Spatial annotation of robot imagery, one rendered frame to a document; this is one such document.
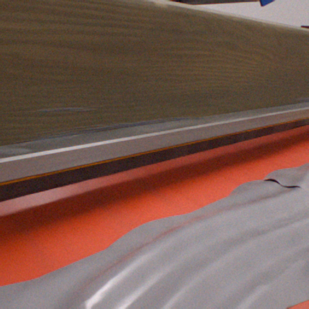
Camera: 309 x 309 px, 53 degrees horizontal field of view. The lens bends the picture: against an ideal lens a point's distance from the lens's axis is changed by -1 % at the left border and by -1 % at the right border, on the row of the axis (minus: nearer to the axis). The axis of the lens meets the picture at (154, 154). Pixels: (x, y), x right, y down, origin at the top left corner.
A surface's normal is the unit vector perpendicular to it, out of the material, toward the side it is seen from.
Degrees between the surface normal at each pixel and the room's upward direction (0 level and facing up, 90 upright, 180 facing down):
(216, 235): 28
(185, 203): 0
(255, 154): 0
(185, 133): 90
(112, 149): 90
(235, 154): 0
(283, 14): 90
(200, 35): 90
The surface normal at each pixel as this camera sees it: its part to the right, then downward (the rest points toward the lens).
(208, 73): 0.64, 0.37
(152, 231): 0.00, -0.96
